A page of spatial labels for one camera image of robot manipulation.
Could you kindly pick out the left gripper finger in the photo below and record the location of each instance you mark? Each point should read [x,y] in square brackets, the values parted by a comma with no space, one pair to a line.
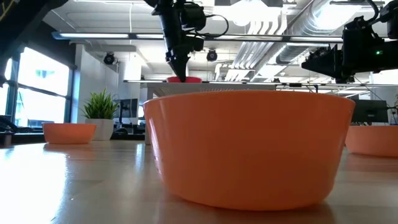
[185,67]
[176,67]

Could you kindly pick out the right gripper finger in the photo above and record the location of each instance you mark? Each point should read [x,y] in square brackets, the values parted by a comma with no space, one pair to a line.
[329,54]
[329,69]

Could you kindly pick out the red plastic mini bowl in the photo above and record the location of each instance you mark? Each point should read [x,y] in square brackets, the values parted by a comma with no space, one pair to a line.
[193,80]

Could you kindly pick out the orange plastic mini bowl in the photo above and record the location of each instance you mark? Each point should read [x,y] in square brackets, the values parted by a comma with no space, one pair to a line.
[248,149]
[68,133]
[373,140]

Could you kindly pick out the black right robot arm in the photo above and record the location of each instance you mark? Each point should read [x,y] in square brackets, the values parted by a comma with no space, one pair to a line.
[391,18]

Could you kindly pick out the black ceiling spotlight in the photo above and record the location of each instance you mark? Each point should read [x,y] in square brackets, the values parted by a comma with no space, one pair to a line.
[211,55]
[109,58]

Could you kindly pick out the black computer monitor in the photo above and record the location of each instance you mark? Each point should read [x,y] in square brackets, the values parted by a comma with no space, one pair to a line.
[370,110]
[129,107]

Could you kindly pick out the long ceiling light bar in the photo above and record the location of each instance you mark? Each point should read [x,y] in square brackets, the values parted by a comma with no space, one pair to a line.
[93,35]

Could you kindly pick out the green plant in white pot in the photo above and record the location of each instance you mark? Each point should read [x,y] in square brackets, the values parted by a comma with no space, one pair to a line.
[99,129]

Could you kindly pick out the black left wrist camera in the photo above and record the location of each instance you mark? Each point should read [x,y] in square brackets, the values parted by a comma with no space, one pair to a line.
[194,15]

